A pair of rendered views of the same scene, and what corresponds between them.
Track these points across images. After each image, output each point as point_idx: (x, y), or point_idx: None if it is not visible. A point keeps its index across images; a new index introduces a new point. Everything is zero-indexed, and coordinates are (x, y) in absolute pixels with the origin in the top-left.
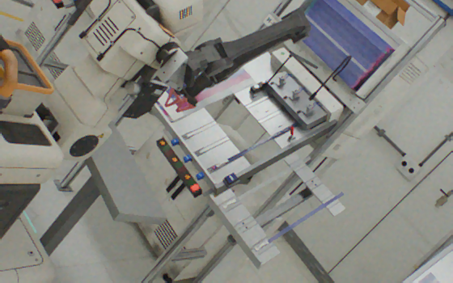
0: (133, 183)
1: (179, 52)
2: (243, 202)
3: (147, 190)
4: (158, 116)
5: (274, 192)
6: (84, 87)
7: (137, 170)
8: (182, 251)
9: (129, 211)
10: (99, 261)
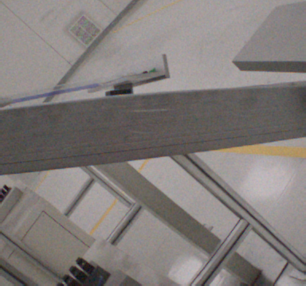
0: (280, 36)
1: None
2: (90, 250)
3: (261, 53)
4: None
5: (18, 270)
6: None
7: (284, 53)
8: (225, 241)
9: (269, 16)
10: None
